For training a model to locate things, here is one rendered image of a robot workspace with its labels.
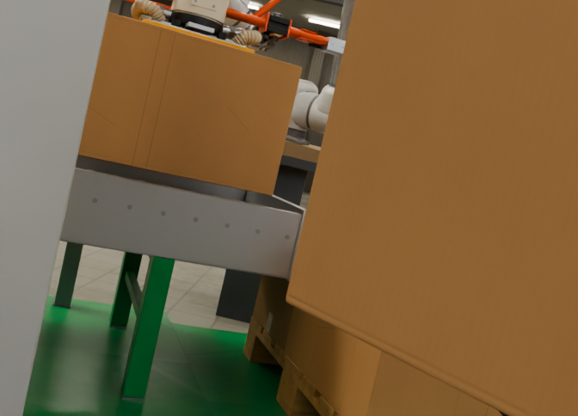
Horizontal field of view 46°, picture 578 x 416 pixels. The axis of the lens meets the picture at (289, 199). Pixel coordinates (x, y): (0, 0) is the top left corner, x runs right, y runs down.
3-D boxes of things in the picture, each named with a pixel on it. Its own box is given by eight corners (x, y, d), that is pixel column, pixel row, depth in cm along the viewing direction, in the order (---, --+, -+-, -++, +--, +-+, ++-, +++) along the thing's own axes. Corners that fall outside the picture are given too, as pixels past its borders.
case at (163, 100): (69, 153, 185) (100, 9, 183) (67, 144, 223) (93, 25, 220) (273, 196, 206) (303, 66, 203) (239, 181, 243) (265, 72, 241)
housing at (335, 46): (327, 49, 222) (329, 36, 222) (319, 51, 229) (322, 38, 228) (346, 55, 224) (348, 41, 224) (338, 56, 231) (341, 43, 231)
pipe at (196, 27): (144, 13, 195) (148, -7, 194) (136, 23, 218) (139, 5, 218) (255, 45, 206) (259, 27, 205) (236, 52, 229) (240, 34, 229)
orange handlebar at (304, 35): (113, -18, 200) (116, -30, 200) (108, -2, 228) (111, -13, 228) (388, 64, 230) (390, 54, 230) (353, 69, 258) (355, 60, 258)
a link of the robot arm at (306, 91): (283, 125, 313) (296, 78, 311) (317, 135, 305) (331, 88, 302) (266, 120, 299) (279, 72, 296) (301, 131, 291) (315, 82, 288)
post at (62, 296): (52, 305, 255) (107, 45, 249) (52, 301, 261) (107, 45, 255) (70, 308, 257) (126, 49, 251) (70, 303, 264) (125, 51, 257)
